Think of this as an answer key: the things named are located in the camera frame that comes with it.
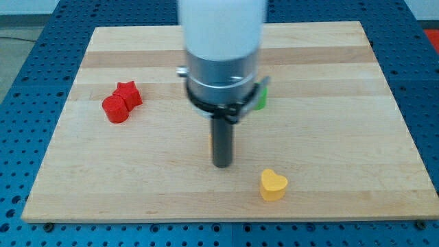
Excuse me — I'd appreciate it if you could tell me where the green block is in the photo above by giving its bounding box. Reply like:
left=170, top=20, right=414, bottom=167
left=254, top=88, right=268, bottom=110

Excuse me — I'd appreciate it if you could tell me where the red star block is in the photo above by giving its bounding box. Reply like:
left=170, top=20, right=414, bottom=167
left=112, top=81, right=143, bottom=111

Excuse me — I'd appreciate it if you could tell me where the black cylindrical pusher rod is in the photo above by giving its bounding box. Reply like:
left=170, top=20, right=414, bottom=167
left=211, top=117, right=233, bottom=168

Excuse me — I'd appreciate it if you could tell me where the yellow heart block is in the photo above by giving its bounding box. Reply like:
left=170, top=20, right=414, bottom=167
left=259, top=169, right=288, bottom=202

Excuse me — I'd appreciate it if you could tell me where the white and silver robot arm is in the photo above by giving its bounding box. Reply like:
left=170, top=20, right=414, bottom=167
left=177, top=0, right=267, bottom=124

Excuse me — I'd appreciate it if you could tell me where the blue perforated table plate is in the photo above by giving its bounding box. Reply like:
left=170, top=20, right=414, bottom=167
left=1, top=1, right=438, bottom=246

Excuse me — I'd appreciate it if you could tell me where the red cylinder block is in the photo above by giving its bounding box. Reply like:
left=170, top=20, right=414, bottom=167
left=102, top=95, right=129, bottom=124

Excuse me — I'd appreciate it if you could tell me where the wooden board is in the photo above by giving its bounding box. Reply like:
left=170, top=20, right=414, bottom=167
left=21, top=21, right=439, bottom=224

